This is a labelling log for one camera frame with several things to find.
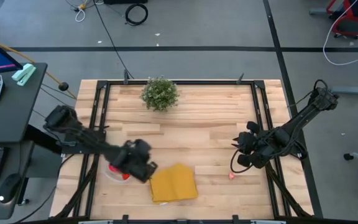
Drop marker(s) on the small green potted plant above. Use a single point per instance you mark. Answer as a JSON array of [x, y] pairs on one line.
[[159, 93]]

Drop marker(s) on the pink candy piece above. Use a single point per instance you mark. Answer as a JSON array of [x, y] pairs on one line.
[[231, 176]]

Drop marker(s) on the clear round plastic container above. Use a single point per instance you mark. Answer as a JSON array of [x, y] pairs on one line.
[[112, 177]]

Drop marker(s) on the black round knob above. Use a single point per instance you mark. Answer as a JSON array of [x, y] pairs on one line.
[[63, 86]]

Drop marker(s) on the red bell pepper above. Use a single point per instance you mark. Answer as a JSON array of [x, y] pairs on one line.
[[113, 168]]

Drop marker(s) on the black metal table frame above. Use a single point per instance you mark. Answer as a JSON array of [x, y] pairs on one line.
[[179, 82]]

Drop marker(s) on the black table clamp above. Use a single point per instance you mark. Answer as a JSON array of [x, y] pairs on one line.
[[125, 77], [240, 79]]

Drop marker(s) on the yellow folded cloth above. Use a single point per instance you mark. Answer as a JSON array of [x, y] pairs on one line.
[[173, 183]]

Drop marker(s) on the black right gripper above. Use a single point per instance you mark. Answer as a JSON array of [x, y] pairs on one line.
[[256, 146]]

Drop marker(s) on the grey chair base leg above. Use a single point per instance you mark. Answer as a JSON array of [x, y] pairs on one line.
[[353, 90]]

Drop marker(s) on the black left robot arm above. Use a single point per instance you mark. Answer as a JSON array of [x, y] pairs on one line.
[[82, 137]]

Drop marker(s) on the black keyboard tray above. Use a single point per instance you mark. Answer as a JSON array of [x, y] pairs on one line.
[[17, 161]]

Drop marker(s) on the white cloth care label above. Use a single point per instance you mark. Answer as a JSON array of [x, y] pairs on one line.
[[163, 203]]

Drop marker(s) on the black computer mouse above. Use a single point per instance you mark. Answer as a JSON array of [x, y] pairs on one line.
[[9, 188]]

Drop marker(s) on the mint green stapler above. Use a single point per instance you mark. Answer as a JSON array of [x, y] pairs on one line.
[[23, 74]]

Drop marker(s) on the black desk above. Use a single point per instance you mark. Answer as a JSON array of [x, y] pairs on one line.
[[11, 112]]

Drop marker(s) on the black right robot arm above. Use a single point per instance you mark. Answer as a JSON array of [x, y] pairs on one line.
[[300, 119]]

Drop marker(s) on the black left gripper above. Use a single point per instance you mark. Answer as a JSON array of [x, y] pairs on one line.
[[135, 160]]

